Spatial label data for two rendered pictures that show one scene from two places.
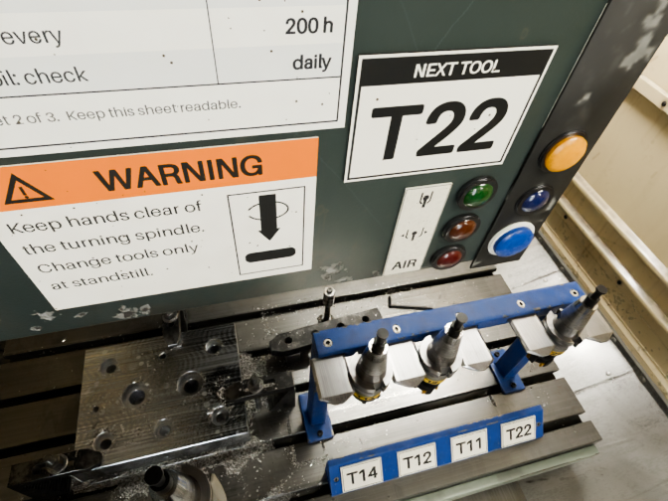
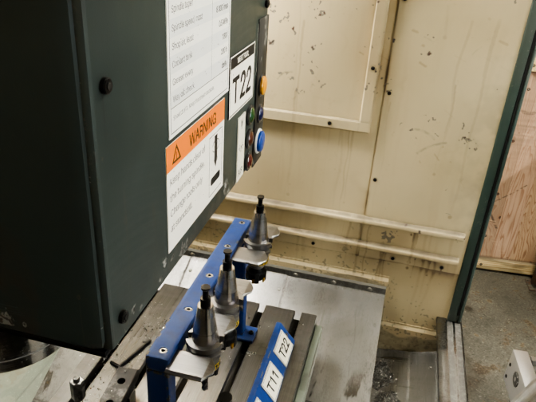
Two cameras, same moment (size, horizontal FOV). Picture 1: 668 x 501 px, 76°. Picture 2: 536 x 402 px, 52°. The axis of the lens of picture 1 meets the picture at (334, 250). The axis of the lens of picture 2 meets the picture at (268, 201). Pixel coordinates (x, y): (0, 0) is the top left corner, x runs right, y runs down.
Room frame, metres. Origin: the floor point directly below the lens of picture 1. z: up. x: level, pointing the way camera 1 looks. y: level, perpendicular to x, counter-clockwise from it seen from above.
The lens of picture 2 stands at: (-0.18, 0.47, 1.85)
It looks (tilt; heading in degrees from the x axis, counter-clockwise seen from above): 28 degrees down; 302
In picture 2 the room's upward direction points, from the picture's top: 4 degrees clockwise
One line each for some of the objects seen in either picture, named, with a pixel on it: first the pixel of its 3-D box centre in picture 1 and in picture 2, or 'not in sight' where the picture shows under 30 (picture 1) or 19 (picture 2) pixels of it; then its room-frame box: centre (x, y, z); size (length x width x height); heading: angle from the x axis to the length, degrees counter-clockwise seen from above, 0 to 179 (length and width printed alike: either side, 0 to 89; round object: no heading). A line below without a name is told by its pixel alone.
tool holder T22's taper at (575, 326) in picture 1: (577, 314); (258, 225); (0.38, -0.38, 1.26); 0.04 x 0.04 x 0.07
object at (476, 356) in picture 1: (471, 349); (234, 286); (0.32, -0.23, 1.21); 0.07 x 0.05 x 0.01; 20
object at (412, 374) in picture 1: (405, 364); (215, 322); (0.29, -0.12, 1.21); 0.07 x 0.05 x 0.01; 20
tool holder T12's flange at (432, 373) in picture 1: (438, 356); (226, 303); (0.30, -0.18, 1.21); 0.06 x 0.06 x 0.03
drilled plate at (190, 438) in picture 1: (166, 394); not in sight; (0.29, 0.29, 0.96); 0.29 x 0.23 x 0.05; 110
